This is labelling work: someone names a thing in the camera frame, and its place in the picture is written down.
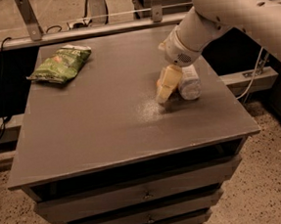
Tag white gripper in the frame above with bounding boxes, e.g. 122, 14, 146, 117
156, 25, 202, 104

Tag orange fruit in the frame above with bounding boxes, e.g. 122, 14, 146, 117
156, 80, 161, 88

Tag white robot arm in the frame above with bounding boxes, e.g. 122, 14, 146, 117
156, 0, 281, 104

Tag blue plastic bottle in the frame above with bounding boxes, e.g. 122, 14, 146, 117
177, 66, 202, 100

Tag white power strip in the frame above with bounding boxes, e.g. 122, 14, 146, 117
67, 20, 92, 30

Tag grey drawer cabinet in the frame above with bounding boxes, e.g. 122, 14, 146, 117
8, 26, 259, 224

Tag green chip bag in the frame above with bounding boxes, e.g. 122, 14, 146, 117
27, 45, 92, 84

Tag metal guard rail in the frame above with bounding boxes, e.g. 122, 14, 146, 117
0, 0, 185, 50

